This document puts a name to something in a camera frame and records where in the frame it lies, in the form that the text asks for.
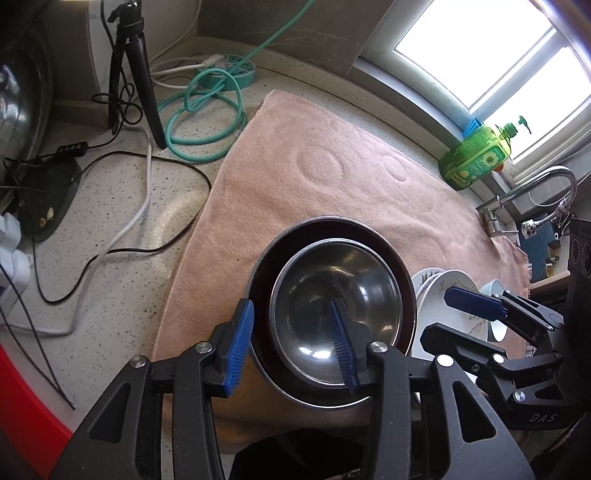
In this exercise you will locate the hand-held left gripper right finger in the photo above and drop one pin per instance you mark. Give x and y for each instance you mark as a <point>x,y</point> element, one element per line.
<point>342,350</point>

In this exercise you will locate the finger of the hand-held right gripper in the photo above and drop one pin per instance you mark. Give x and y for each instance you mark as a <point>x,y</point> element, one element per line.
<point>471,300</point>
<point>461,346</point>

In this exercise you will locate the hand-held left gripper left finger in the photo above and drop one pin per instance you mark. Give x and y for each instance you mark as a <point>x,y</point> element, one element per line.
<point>240,341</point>

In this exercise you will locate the white floral plate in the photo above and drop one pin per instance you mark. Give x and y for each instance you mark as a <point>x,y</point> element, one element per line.
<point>422,277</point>

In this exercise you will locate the stainless steel bowl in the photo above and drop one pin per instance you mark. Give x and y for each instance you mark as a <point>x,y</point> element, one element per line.
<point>314,295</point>

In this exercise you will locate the small white bowl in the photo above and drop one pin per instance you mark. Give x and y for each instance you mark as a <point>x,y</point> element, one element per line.
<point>491,288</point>

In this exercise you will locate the chrome faucet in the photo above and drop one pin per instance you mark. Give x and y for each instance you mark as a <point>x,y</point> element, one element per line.
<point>489,221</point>

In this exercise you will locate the green dish soap bottle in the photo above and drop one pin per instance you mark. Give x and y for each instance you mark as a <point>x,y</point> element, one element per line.
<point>475,157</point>

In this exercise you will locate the pink towel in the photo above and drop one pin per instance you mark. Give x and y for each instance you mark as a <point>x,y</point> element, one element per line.
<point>300,175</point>

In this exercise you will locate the red plastic object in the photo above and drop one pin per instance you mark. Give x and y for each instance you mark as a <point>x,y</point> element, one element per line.
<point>23,406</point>

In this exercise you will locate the window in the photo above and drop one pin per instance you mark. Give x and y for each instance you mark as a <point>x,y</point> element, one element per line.
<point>461,41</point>

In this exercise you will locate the teal power strip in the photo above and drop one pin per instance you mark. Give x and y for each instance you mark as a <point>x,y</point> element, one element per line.
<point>240,76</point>

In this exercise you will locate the black tripod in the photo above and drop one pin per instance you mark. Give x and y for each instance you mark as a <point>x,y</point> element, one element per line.
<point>143,83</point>

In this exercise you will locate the dark metal wok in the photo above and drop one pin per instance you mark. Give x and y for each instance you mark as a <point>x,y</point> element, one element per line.
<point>18,106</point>

